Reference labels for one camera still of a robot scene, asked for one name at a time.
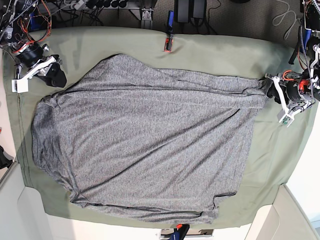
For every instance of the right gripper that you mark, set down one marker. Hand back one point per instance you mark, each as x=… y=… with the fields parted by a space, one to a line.
x=32 y=56

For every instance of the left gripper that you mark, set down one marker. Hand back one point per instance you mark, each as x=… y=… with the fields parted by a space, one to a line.
x=296 y=88

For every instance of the grey heathered T-shirt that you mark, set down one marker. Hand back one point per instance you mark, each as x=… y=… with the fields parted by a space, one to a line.
x=156 y=145

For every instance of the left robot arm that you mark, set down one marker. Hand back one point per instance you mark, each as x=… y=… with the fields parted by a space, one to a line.
x=307 y=49

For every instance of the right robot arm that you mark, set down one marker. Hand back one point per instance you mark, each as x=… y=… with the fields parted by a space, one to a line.
x=16 y=18

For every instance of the green table cloth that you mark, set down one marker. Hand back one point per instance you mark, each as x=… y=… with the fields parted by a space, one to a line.
x=275 y=149

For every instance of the white power strip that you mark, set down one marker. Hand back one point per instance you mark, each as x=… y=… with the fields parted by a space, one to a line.
x=73 y=5

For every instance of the top centre red clamp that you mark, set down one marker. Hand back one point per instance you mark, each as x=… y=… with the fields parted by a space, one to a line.
x=169 y=32

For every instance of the black power adapter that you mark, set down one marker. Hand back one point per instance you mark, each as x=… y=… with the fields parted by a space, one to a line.
x=184 y=10

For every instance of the bottom red blue clamp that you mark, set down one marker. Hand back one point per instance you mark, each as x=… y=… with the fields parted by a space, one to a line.
x=179 y=232

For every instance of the aluminium frame bracket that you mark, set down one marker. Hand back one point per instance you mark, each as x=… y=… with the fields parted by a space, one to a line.
x=146 y=21

